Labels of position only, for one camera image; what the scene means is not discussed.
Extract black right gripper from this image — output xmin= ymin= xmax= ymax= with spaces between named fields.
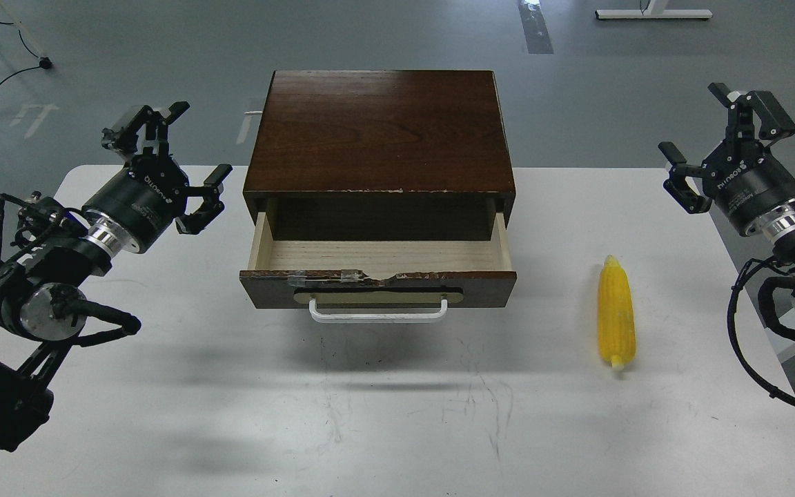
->
xmin=658 ymin=82 xmax=795 ymax=237

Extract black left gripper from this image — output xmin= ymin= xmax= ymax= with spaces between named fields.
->
xmin=82 ymin=101 xmax=233 ymax=254

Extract yellow corn cob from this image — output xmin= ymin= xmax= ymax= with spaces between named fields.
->
xmin=597 ymin=255 xmax=636 ymax=372

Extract wooden drawer with white handle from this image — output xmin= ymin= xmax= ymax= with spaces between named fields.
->
xmin=239 ymin=212 xmax=518 ymax=323

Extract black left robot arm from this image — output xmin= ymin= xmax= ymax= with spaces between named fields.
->
xmin=0 ymin=101 xmax=233 ymax=452

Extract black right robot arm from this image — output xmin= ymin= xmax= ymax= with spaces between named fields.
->
xmin=658 ymin=82 xmax=795 ymax=408

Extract white table leg base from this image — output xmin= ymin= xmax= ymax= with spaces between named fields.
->
xmin=594 ymin=1 xmax=713 ymax=20

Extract dark wooden cabinet box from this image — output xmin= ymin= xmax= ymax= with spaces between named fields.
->
xmin=243 ymin=70 xmax=516 ymax=240

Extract white stand leg with caster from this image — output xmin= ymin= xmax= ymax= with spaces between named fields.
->
xmin=0 ymin=0 xmax=52 ymax=68

